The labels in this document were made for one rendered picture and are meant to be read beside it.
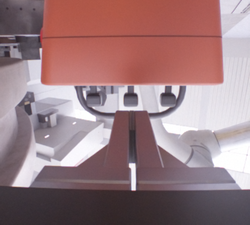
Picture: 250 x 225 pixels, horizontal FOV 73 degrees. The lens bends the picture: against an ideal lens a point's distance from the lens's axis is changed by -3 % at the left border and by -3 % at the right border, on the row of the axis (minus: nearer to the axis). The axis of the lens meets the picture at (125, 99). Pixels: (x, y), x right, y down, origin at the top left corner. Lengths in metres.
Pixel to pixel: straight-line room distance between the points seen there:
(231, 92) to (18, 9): 13.24
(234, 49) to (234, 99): 3.26
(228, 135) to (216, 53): 0.68
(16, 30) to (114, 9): 1.17
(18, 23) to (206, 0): 1.22
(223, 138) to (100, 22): 0.75
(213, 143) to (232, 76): 12.77
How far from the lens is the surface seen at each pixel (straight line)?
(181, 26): 0.19
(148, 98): 0.63
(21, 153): 1.55
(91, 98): 0.26
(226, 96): 13.77
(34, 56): 1.43
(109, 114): 0.32
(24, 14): 1.33
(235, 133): 0.86
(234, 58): 13.46
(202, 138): 0.83
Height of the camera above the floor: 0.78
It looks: 16 degrees up
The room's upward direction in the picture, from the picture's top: 180 degrees clockwise
